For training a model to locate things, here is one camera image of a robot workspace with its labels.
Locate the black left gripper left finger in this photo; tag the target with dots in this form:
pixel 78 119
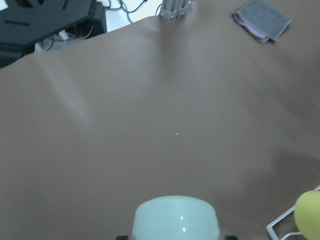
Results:
pixel 122 237

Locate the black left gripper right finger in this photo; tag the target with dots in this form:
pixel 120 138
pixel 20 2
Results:
pixel 230 237

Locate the mint green cup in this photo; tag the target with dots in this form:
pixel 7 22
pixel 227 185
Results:
pixel 175 217

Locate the yellow cup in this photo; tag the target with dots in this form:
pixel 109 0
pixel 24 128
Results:
pixel 307 214

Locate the grey folded cloth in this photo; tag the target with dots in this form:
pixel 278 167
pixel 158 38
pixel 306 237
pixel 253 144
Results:
pixel 262 20

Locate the black equipment case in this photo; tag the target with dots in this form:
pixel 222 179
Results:
pixel 23 23

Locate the white wire cup holder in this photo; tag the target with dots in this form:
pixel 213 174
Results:
pixel 284 226

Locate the grey metal camera post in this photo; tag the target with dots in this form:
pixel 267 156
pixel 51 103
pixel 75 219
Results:
pixel 174 9

